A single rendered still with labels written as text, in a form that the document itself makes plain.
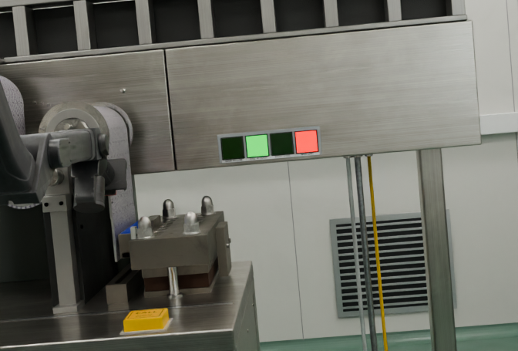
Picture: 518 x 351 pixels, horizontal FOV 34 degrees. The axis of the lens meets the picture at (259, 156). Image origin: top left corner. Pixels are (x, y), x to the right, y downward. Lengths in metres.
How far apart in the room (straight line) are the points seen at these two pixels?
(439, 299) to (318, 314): 2.26
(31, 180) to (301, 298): 3.46
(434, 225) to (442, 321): 0.25
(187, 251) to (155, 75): 0.53
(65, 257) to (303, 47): 0.76
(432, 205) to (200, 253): 0.76
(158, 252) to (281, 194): 2.71
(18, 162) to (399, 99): 1.18
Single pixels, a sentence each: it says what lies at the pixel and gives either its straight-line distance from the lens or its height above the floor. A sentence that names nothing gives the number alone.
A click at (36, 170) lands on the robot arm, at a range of 1.13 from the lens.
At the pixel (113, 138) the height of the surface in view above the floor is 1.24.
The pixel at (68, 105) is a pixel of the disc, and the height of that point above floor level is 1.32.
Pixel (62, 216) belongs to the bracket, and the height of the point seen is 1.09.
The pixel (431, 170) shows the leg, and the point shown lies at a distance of 2.24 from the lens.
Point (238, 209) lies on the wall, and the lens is 4.42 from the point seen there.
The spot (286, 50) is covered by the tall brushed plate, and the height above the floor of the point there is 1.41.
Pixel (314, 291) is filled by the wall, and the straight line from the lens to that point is 4.48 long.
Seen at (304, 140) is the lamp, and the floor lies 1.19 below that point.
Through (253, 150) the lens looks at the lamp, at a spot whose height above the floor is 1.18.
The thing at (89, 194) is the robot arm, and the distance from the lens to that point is 1.57.
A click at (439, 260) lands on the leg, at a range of 2.27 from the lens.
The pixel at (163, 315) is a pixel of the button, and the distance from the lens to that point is 1.53.
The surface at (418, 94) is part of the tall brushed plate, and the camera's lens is 2.07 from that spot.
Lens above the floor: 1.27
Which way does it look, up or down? 3 degrees down
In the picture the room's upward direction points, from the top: 5 degrees counter-clockwise
